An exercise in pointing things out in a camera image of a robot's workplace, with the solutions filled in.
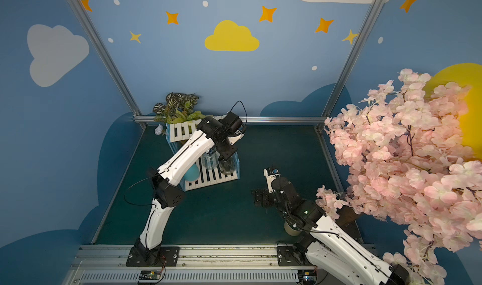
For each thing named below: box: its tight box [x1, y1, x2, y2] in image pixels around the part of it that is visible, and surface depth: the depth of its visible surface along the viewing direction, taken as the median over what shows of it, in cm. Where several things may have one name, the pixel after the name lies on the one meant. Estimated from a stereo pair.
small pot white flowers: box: [283, 220, 303, 237], surface depth 77 cm
